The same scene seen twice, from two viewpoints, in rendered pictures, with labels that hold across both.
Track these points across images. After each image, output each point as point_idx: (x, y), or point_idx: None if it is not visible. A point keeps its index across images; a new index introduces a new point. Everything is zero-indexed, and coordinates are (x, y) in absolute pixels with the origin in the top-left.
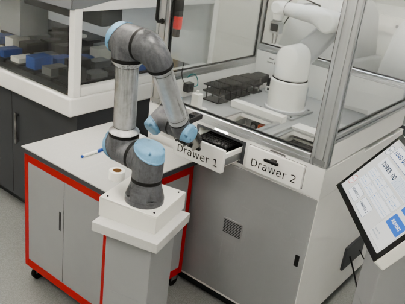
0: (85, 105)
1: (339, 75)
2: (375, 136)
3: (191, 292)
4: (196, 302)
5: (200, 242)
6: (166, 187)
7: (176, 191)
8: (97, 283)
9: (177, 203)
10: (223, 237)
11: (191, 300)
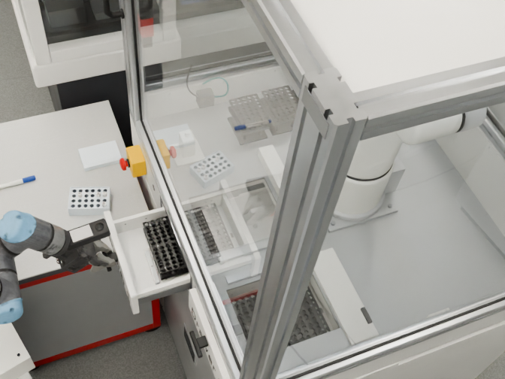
0: (65, 72)
1: (260, 344)
2: (436, 344)
3: (167, 353)
4: (162, 373)
5: (173, 319)
6: (10, 336)
7: (17, 351)
8: None
9: (5, 375)
10: (185, 341)
11: (158, 366)
